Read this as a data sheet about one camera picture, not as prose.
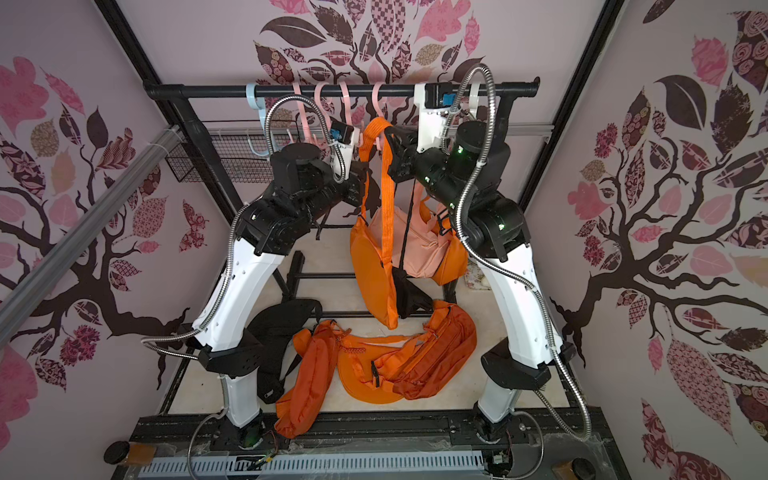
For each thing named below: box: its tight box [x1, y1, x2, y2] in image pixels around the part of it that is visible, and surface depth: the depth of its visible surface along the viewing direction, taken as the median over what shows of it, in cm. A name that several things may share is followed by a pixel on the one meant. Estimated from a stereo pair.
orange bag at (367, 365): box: [338, 334, 411, 404], surface depth 84 cm
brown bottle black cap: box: [103, 440, 158, 466], surface depth 65 cm
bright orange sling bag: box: [419, 196, 469, 286], surface depth 75 cm
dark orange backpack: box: [275, 320, 343, 439], surface depth 76 cm
